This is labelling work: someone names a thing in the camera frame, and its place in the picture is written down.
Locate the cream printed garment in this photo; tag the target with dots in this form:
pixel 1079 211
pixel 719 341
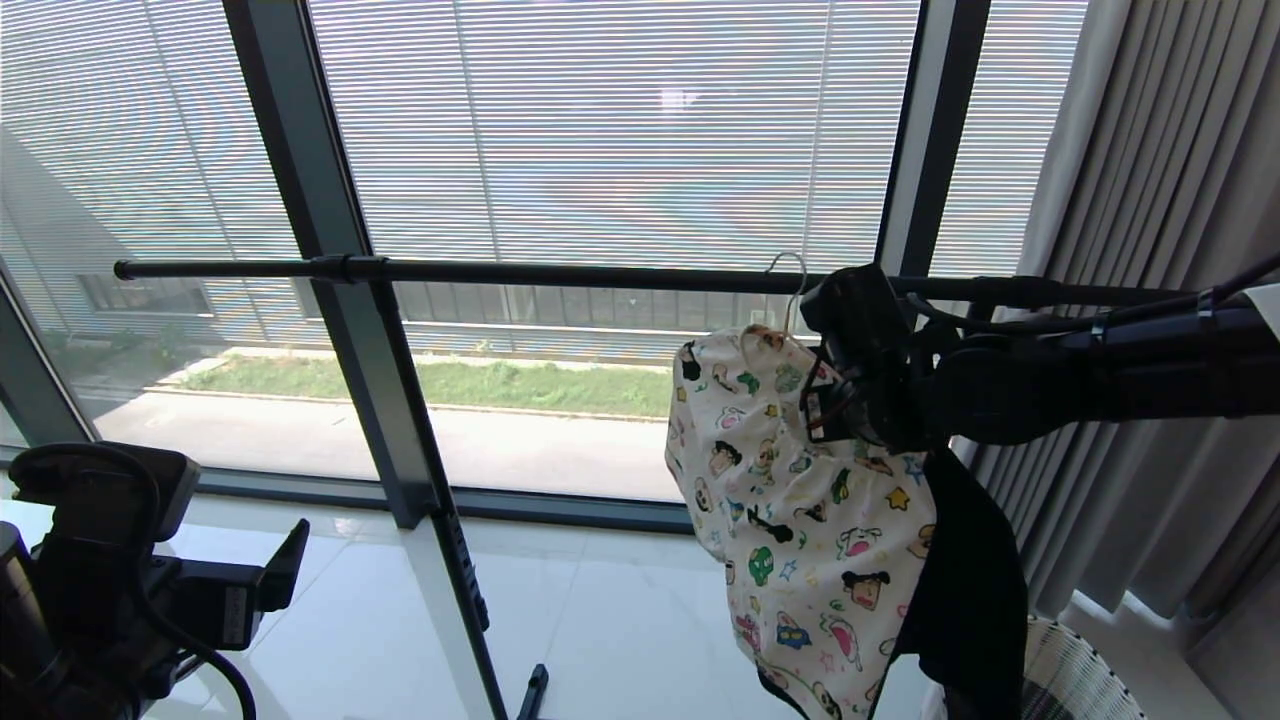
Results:
pixel 800 520

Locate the black clothes rack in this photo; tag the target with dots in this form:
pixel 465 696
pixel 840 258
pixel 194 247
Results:
pixel 600 275

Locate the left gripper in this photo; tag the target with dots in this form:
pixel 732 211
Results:
pixel 205 600

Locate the black garment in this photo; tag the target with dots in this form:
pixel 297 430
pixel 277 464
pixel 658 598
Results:
pixel 975 600

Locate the white laundry basket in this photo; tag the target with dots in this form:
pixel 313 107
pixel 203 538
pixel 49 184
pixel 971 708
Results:
pixel 1080 670

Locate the pink clothes hanger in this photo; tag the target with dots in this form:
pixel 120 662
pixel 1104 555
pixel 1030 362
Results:
pixel 797 275

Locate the beige curtain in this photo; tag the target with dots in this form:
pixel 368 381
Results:
pixel 1150 200

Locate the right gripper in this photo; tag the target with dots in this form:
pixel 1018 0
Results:
pixel 865 410

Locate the window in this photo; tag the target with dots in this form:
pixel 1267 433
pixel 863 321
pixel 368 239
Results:
pixel 620 130

